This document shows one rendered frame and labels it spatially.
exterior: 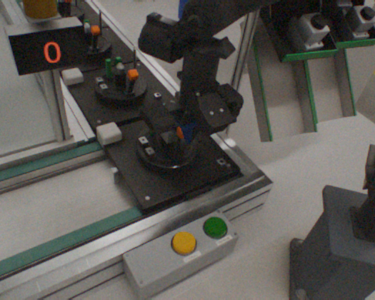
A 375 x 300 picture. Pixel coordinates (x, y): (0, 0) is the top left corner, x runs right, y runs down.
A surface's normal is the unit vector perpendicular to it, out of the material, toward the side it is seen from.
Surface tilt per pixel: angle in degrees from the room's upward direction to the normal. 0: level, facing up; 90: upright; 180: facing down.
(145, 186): 0
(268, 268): 0
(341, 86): 90
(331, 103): 45
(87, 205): 0
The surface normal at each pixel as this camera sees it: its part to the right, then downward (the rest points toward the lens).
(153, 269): 0.11, -0.71
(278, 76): 0.34, -0.02
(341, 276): -0.22, 0.67
